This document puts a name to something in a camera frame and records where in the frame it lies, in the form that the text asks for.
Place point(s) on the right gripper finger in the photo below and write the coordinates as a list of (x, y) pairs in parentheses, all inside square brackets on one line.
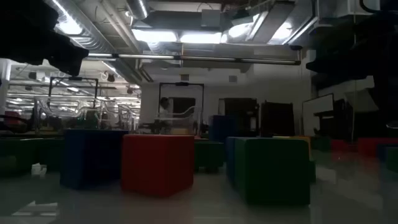
[(342, 67)]

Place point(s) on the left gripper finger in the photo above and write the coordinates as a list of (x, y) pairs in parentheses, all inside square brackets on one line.
[(68, 57)]

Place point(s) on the long yellow block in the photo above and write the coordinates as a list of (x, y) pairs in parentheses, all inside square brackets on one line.
[(292, 137)]

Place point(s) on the long green block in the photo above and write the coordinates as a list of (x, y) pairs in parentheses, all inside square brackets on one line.
[(17, 155), (51, 154)]

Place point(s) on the small blue block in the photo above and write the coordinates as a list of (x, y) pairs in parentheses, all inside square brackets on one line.
[(230, 158), (90, 158)]

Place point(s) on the small green block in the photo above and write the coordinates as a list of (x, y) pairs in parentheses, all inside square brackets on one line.
[(209, 154), (272, 171)]

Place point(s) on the long blue block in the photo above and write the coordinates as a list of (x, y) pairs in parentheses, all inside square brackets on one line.
[(221, 127)]

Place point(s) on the small red block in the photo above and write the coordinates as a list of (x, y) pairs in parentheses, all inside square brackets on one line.
[(158, 165)]

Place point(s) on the whiteboard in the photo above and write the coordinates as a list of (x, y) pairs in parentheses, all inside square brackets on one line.
[(317, 109)]

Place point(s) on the red background box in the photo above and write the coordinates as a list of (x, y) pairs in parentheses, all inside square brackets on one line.
[(12, 118)]

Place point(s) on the black cabinet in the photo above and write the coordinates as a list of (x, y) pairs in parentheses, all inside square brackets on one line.
[(276, 118), (242, 115)]

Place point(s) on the ceiling light panel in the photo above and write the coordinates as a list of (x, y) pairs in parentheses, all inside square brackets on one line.
[(200, 38), (155, 35)]

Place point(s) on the person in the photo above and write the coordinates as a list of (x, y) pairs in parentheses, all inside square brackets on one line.
[(163, 105)]

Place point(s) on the long ceiling pipe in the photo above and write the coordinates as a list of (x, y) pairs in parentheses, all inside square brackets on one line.
[(202, 58)]

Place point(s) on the silver round ventilation duct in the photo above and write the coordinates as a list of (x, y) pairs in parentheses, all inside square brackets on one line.
[(136, 7)]

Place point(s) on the black station frame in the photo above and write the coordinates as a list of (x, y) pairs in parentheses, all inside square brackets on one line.
[(181, 84)]

